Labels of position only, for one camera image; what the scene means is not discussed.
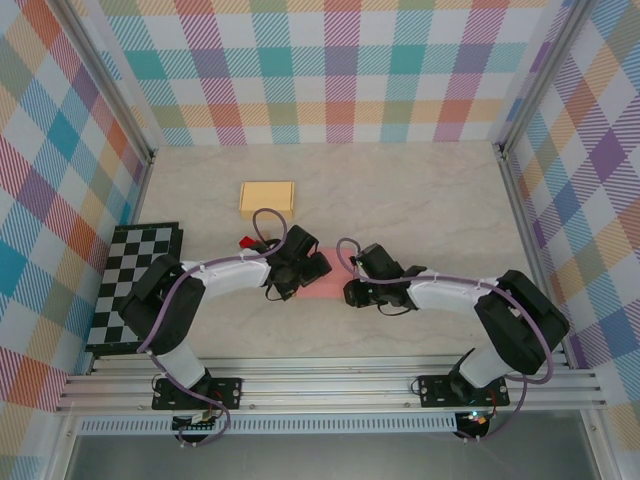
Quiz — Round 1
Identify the pink paper box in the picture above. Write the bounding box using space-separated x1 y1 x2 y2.
298 247 354 300

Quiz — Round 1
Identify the yellow paper box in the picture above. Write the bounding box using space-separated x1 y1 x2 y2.
238 181 296 220

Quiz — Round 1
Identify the small green circuit board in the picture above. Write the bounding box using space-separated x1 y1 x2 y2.
172 410 217 432

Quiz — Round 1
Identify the black grey checkerboard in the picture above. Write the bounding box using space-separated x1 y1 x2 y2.
84 222 185 357

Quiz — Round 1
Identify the aluminium rail frame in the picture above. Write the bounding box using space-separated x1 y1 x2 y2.
54 352 609 415

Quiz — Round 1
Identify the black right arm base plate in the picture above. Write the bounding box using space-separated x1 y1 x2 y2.
418 374 511 409

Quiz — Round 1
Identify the slotted grey cable duct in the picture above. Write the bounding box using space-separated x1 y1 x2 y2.
77 417 459 435

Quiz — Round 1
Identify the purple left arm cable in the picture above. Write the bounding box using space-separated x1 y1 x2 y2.
137 208 290 448

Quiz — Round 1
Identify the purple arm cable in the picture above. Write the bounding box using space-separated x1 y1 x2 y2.
335 237 556 444
137 208 290 448

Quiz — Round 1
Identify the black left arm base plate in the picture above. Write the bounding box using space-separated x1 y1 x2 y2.
151 377 244 412

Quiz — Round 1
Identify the aluminium side rail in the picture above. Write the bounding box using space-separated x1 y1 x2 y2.
494 144 574 369

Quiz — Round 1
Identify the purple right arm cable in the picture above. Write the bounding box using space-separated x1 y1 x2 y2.
335 237 556 444

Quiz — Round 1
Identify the aluminium corner post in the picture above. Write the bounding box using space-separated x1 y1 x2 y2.
492 0 599 157
57 0 157 166

